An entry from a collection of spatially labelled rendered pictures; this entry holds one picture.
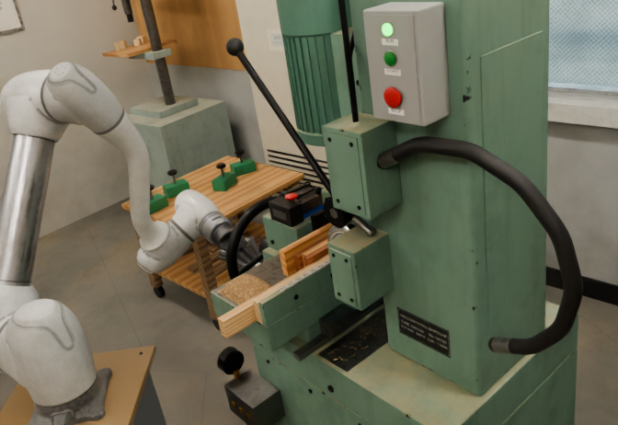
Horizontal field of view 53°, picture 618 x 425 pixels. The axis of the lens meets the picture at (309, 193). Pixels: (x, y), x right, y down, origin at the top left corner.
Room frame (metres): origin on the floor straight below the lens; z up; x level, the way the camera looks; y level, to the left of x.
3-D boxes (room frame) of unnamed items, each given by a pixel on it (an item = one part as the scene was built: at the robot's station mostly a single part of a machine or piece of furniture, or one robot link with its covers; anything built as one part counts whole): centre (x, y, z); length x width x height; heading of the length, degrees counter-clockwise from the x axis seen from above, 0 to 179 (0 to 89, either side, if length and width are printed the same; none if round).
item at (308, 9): (1.21, -0.08, 1.35); 0.18 x 0.18 x 0.31
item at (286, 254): (1.25, -0.01, 0.93); 0.23 x 0.02 x 0.06; 128
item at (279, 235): (1.37, 0.03, 0.91); 0.15 x 0.14 x 0.09; 128
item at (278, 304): (1.18, -0.11, 0.93); 0.60 x 0.02 x 0.06; 128
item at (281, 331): (1.30, -0.02, 0.87); 0.61 x 0.30 x 0.06; 128
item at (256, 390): (1.16, 0.21, 0.58); 0.12 x 0.08 x 0.08; 38
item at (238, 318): (1.19, -0.05, 0.92); 0.65 x 0.02 x 0.04; 128
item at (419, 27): (0.87, -0.17, 1.40); 0.10 x 0.06 x 0.16; 38
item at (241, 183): (2.66, 0.44, 0.32); 0.66 x 0.57 x 0.64; 133
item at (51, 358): (1.22, 0.67, 0.78); 0.18 x 0.16 x 0.22; 58
